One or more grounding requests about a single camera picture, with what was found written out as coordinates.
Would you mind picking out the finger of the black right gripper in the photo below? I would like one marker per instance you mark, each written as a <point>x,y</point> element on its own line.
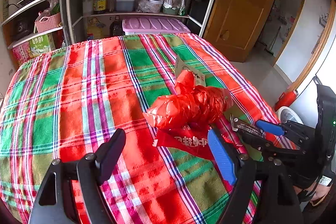
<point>267,147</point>

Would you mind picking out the green carton box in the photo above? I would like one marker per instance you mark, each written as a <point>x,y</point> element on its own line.
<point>41,44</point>

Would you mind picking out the soy sauce bottle yellow label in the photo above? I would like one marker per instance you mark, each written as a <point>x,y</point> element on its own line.
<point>99,6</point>

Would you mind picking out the wooden door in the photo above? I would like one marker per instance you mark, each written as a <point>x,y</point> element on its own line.
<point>234,26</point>

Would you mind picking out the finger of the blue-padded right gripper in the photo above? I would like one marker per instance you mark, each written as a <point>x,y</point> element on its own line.
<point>299,134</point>

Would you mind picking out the pink plastic basket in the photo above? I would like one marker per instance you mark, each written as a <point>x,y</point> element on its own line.
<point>46,23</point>

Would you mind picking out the person's right hand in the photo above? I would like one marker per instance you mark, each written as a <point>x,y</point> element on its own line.
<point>322,197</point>

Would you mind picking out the dark chocolate bar wrapper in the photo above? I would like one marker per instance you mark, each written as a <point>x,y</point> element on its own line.
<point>241,126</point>

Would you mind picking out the pink lidded storage box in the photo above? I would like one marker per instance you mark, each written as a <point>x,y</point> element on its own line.
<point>153,25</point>

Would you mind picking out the plaid tablecloth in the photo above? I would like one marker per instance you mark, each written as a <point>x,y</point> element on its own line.
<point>65,103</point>

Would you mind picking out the red snack wrapper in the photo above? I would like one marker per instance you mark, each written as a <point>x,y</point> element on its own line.
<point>194,140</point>

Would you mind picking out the metal kitchen shelf rack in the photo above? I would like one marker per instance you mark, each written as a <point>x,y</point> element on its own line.
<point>131,1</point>

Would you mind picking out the red plastic bag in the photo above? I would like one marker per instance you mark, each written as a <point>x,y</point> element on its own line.
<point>191,104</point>

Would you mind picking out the white trash bin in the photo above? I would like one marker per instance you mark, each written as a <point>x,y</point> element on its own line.
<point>285,114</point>

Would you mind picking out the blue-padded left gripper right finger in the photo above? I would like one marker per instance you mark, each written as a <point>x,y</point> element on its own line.
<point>277,202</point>

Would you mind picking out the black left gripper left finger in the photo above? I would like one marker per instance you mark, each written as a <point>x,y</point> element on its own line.
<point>55,202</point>

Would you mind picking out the silver refrigerator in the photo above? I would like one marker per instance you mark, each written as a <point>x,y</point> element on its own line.
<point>323,72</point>

